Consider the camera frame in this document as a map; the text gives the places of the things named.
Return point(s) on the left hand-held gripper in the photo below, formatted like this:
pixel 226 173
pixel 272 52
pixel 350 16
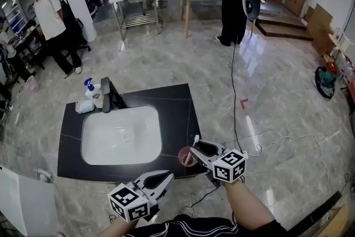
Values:
pixel 128 201

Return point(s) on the black faucet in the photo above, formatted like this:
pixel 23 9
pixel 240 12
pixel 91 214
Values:
pixel 106 97

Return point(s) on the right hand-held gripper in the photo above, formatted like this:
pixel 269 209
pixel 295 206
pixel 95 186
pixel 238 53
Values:
pixel 228 166

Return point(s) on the pink toothbrush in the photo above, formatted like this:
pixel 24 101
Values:
pixel 188 158

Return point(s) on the white board panel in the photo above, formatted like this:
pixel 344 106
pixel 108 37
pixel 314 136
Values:
pixel 25 202

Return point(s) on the pink translucent cup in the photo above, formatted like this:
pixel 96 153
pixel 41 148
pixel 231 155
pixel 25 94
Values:
pixel 183 156

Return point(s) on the teal bag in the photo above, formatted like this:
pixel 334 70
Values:
pixel 324 81

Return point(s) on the black bar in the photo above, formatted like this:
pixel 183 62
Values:
pixel 321 206

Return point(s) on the white sink basin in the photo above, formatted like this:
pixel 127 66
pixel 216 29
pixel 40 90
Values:
pixel 116 136

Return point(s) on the brown cardboard box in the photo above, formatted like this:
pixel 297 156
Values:
pixel 320 27

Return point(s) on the person's left forearm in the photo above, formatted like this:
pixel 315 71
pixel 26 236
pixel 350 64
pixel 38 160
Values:
pixel 116 229

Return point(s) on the person's black striped shirt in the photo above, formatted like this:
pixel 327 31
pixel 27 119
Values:
pixel 194 227

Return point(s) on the wooden step platform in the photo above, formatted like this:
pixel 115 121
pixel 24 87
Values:
pixel 283 26

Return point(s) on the pink waste bin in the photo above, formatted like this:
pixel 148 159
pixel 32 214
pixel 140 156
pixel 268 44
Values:
pixel 31 86

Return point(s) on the white pump soap bottle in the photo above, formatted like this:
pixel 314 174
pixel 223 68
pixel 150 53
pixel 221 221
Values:
pixel 93 93

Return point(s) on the black marble sink counter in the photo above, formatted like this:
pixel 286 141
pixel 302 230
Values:
pixel 177 108

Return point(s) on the grey white shell chair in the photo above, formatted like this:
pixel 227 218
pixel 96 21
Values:
pixel 251 4

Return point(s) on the person's right forearm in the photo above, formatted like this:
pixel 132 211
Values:
pixel 247 208

